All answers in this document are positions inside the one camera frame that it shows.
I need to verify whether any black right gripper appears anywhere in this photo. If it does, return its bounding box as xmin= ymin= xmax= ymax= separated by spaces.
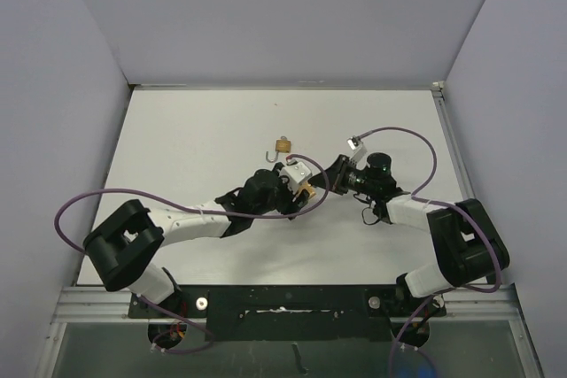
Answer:
xmin=309 ymin=155 xmax=377 ymax=197

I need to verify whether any large brass padlock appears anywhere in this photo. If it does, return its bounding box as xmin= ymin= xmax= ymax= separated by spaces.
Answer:
xmin=294 ymin=181 xmax=315 ymax=208

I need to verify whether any small brass padlock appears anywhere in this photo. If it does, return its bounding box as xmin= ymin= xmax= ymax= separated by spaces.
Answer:
xmin=265 ymin=135 xmax=291 ymax=164

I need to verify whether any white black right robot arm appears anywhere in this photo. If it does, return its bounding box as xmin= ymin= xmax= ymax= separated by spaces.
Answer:
xmin=309 ymin=152 xmax=509 ymax=315

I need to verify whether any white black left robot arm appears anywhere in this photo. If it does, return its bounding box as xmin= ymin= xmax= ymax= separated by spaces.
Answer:
xmin=83 ymin=162 xmax=312 ymax=317

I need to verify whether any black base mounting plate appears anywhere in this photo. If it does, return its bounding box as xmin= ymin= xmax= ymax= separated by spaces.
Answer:
xmin=128 ymin=284 xmax=447 ymax=350

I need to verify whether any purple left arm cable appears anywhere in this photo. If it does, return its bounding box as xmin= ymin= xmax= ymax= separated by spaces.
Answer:
xmin=53 ymin=154 xmax=331 ymax=355

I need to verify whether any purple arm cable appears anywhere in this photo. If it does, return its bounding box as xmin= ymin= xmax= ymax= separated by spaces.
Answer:
xmin=53 ymin=154 xmax=331 ymax=355
xmin=353 ymin=127 xmax=506 ymax=378

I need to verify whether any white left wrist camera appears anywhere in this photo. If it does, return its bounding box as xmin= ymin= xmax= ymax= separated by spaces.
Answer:
xmin=280 ymin=158 xmax=313 ymax=193

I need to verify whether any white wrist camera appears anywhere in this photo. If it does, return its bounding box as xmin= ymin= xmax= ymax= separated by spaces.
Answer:
xmin=280 ymin=158 xmax=313 ymax=193
xmin=347 ymin=135 xmax=368 ymax=166

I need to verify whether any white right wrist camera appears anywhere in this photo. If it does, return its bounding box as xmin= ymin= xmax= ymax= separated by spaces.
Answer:
xmin=347 ymin=135 xmax=368 ymax=166

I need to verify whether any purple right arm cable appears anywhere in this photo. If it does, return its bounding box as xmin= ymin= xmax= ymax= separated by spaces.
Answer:
xmin=353 ymin=127 xmax=506 ymax=378

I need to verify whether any aluminium right frame rail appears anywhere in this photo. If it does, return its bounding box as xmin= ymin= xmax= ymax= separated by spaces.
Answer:
xmin=431 ymin=81 xmax=517 ymax=286

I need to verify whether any aluminium frame rail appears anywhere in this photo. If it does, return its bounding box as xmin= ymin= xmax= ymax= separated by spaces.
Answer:
xmin=36 ymin=285 xmax=543 ymax=377
xmin=431 ymin=81 xmax=517 ymax=286

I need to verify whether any aluminium front frame rail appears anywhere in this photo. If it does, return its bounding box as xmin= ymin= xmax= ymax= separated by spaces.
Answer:
xmin=36 ymin=285 xmax=543 ymax=377

